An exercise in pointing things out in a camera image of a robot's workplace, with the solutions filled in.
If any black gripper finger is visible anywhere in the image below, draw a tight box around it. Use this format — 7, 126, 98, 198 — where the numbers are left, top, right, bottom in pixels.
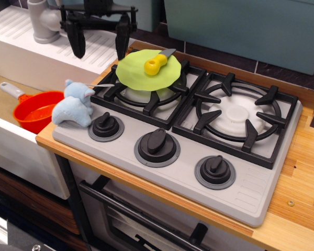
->
65, 21, 85, 59
115, 15, 130, 60

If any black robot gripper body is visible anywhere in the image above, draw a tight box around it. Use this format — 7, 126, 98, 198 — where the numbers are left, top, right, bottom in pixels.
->
59, 1, 138, 32

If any grey toy faucet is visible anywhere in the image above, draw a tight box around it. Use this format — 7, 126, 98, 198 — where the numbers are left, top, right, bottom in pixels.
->
27, 0, 62, 44

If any green plastic plate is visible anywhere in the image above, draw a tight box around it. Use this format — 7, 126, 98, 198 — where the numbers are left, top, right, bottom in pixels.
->
116, 49, 182, 91

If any white toy sink unit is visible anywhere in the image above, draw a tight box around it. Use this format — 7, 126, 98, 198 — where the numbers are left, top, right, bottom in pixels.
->
0, 5, 134, 201

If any light blue plush animal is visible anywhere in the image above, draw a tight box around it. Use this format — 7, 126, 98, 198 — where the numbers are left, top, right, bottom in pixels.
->
52, 79, 95, 127

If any black left burner grate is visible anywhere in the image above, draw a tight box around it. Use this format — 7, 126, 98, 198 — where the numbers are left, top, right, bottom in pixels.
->
91, 60, 207, 130

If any black burner grate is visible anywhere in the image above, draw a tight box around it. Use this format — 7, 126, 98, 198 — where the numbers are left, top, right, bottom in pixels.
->
91, 60, 207, 130
172, 72, 302, 169

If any black left stove knob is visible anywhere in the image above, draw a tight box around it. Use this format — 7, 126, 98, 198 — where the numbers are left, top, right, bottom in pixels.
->
88, 112, 125, 142

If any black stove knob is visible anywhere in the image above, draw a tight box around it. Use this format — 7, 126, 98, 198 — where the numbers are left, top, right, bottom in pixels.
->
88, 112, 125, 142
195, 155, 236, 190
134, 128, 181, 168

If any black middle stove knob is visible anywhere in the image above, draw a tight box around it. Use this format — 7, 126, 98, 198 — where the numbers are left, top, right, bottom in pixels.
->
134, 128, 181, 168

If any grey toy stove top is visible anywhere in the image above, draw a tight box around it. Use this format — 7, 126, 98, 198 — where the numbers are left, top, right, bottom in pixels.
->
52, 59, 304, 227

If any black right burner grate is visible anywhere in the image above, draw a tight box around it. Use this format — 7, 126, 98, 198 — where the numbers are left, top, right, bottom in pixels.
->
172, 72, 302, 169

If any black right stove knob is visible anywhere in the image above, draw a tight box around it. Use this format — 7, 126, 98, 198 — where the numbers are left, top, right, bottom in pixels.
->
195, 155, 236, 190

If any toy oven door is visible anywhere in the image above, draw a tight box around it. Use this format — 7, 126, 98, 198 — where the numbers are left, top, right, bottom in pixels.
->
78, 175, 207, 250

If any yellow handled toy knife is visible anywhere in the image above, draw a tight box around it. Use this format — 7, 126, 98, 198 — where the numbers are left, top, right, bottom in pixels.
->
144, 49, 176, 76

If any orange pot grey handle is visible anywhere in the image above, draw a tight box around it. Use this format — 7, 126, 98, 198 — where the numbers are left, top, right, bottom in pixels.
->
0, 82, 64, 134

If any teal box on wall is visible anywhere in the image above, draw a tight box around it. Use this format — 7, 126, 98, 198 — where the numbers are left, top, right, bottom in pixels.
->
121, 1, 314, 75

